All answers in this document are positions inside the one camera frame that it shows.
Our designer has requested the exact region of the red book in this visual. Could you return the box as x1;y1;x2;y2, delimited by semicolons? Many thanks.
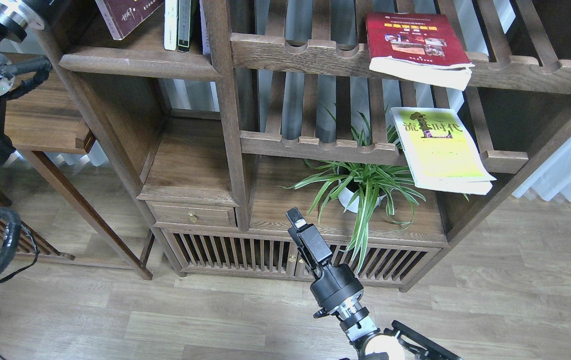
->
365;12;474;91

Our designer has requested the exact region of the yellow green book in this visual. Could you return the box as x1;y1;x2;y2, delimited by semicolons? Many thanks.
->
389;107;496;195

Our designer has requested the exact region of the wooden side table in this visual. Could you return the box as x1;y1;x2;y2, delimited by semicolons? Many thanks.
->
5;71;155;280

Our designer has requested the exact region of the dark brown book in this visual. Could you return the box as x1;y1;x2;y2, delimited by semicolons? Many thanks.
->
95;0;165;41

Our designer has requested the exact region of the dark wooden bookshelf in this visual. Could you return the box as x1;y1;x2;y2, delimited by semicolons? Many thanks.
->
37;0;571;292

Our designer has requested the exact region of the green spider plant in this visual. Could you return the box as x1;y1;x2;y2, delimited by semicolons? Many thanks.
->
279;107;470;273

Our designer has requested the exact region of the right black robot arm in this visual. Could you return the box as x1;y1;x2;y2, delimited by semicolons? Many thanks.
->
286;207;461;360

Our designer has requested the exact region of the white upright book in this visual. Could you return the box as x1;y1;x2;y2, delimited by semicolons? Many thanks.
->
163;0;179;51

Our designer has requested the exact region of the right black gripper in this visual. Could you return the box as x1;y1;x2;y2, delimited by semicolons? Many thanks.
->
285;207;332;281

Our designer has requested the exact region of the white plant pot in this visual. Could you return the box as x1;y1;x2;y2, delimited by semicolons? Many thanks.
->
338;181;388;214

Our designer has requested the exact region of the pale upright book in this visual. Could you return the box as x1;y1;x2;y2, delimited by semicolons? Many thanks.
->
199;0;212;56

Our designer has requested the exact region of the dark green upright book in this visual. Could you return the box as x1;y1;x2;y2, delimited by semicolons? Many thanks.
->
176;0;199;53

